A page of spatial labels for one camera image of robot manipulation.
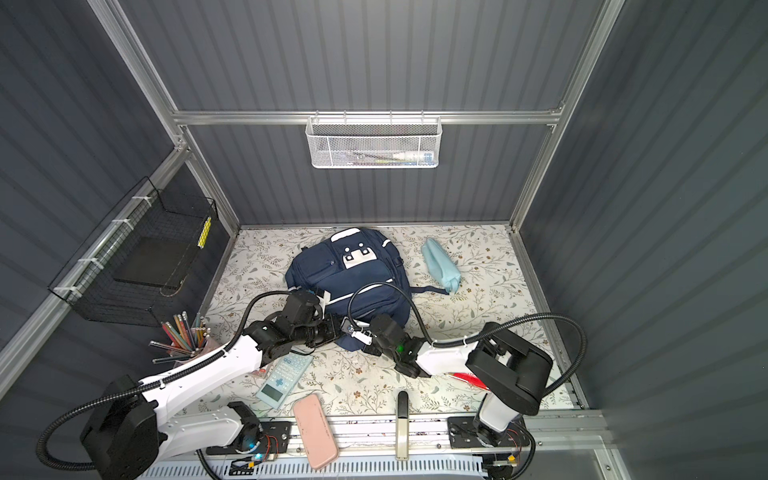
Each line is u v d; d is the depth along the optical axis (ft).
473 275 3.45
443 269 3.24
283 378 2.70
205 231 2.73
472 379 2.69
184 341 2.63
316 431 2.38
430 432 2.47
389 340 2.16
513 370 1.50
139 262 2.31
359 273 3.14
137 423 1.30
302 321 2.11
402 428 2.37
